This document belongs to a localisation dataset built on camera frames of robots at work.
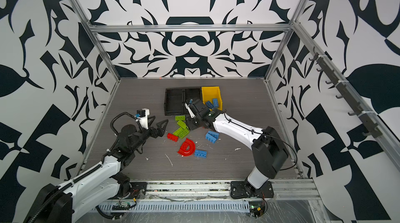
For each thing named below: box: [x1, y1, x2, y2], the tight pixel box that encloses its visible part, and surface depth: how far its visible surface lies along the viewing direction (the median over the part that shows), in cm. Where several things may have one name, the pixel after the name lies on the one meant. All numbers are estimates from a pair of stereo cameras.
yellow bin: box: [201, 86, 223, 111], surface depth 107 cm
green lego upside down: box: [177, 127, 190, 140], surface depth 93 cm
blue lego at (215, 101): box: [212, 97, 219, 107], surface depth 107 cm
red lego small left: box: [166, 132, 179, 143], surface depth 91 cm
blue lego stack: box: [205, 130, 220, 144], surface depth 91 cm
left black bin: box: [164, 88, 185, 116], surface depth 106 cm
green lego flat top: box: [175, 115, 186, 121], surface depth 101 cm
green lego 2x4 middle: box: [176, 119, 187, 130], surface depth 97 cm
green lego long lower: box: [172, 127, 184, 138], surface depth 94 cm
